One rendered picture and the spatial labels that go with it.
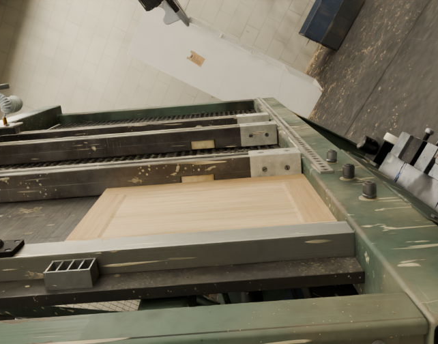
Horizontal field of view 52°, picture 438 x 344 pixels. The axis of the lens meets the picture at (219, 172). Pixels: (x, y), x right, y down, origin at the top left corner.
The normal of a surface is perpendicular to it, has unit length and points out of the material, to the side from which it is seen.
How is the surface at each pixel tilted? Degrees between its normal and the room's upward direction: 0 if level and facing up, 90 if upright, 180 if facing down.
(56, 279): 89
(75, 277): 89
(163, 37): 90
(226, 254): 90
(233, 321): 60
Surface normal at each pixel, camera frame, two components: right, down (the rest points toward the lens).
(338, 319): -0.07, -0.96
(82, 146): 0.00, 0.25
